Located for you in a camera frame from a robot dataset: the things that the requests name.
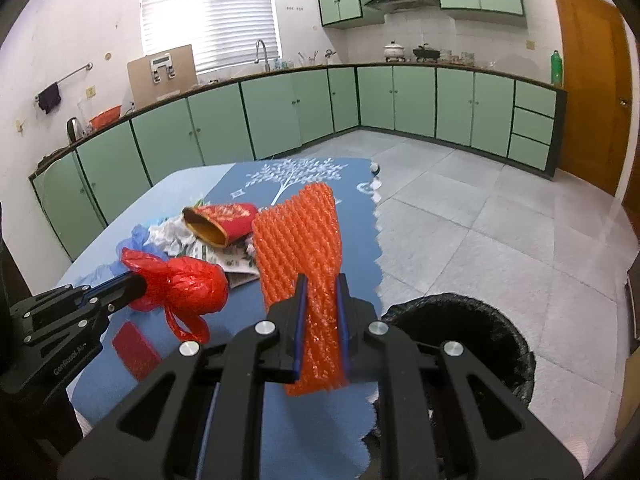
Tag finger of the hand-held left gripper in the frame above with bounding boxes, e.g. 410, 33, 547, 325
10, 271, 147, 327
22, 299, 132, 350

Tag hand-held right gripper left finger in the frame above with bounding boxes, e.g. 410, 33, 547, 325
57, 274, 311, 480

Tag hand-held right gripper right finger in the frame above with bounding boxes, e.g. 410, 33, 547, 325
334, 272, 586, 480

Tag blue plastic bag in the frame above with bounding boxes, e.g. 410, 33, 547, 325
90, 225, 156, 281

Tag red card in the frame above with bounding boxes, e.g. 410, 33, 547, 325
111, 321, 163, 381

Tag white printed paper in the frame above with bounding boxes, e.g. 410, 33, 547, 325
148, 216, 201, 261

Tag red plastic bag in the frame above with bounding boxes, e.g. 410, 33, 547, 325
120, 247, 230, 343

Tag white green printed wrapper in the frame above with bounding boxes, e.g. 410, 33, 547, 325
200, 240, 261, 288

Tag orange foam fruit net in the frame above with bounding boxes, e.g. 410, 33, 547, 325
251, 182, 351, 398

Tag black trash bin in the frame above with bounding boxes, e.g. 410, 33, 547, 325
380, 292, 537, 461

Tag red gold paper cup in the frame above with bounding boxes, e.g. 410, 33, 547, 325
181, 202, 258, 249

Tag blue tree print tablecloth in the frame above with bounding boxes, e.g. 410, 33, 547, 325
72, 157, 383, 480

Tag orange basin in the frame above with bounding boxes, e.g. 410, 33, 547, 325
89, 105, 123, 128

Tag green lower kitchen cabinets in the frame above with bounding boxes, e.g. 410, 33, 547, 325
29, 64, 568, 261

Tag dark towel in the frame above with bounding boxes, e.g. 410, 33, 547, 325
37, 82, 62, 115

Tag brown cardboard box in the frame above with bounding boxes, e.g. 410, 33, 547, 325
126, 44, 198, 110

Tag metal towel bar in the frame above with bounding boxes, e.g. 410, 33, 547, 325
35, 61, 93, 101

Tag white window blind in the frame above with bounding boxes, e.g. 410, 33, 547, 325
139, 0, 281, 73

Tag black glass cabinet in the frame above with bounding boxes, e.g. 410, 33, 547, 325
624, 265, 640, 346

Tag large tan cardboard box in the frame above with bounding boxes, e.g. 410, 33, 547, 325
616, 360, 640, 436

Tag wooden door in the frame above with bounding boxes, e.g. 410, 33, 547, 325
550, 0, 636, 196

